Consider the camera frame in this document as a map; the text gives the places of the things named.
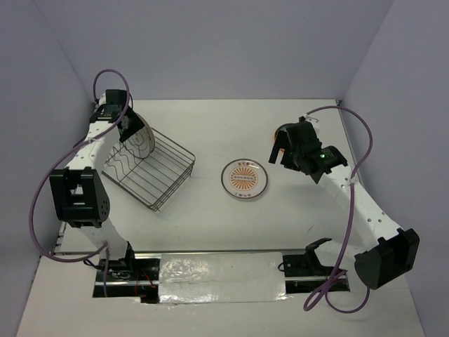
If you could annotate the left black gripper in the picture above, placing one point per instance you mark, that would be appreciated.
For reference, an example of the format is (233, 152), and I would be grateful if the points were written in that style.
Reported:
(137, 124)

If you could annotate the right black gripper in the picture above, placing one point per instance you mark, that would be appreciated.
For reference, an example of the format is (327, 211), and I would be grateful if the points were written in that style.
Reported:
(281, 142)

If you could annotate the white enamel plate green rim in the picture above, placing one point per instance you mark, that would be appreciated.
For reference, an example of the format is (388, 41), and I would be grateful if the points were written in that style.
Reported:
(142, 143)

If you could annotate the white plate orange sunburst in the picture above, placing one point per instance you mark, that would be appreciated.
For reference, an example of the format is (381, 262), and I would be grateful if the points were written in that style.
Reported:
(244, 179)

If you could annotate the green blue floral plate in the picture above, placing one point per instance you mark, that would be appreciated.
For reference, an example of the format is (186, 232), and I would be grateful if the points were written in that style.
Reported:
(282, 128)

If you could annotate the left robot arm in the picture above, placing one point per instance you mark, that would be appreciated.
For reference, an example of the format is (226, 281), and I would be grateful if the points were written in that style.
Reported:
(79, 196)

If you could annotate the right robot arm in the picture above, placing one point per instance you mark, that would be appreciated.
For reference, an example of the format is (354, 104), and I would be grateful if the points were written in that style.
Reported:
(389, 251)

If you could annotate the silver foil tape sheet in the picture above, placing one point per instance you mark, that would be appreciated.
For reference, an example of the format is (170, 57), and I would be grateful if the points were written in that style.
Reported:
(221, 278)

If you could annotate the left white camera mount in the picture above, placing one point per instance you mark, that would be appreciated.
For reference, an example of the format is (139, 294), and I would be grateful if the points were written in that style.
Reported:
(101, 100)

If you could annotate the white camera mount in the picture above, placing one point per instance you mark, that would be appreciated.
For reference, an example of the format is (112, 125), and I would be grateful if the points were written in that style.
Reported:
(312, 120)
(101, 100)

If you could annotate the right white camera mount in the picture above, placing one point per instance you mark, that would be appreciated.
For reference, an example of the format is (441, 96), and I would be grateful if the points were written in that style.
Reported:
(312, 120)

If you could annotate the metal wire dish rack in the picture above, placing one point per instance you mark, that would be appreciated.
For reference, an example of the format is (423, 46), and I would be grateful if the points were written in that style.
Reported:
(153, 180)

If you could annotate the metal base rail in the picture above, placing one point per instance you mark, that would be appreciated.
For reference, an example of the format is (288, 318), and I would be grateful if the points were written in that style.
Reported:
(302, 270)

